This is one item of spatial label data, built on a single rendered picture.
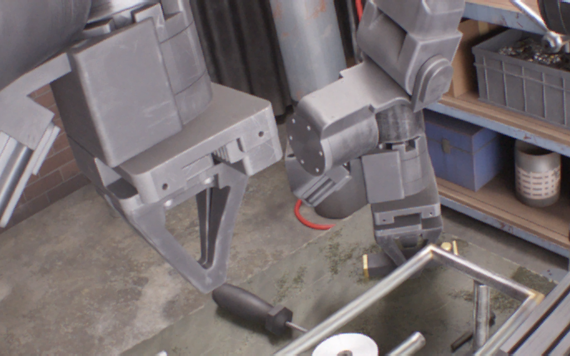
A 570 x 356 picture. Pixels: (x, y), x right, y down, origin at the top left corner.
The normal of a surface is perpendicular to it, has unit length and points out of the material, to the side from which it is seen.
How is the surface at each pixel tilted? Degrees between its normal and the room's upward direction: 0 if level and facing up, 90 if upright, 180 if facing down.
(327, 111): 27
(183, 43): 89
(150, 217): 111
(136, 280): 0
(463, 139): 90
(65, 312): 0
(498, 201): 0
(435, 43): 117
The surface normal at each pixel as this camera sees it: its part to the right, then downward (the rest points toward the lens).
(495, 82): -0.77, 0.43
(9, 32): 0.89, 0.26
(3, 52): 0.87, 0.43
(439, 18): 0.52, 0.69
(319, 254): -0.19, -0.85
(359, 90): 0.07, -0.61
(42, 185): 0.61, 0.29
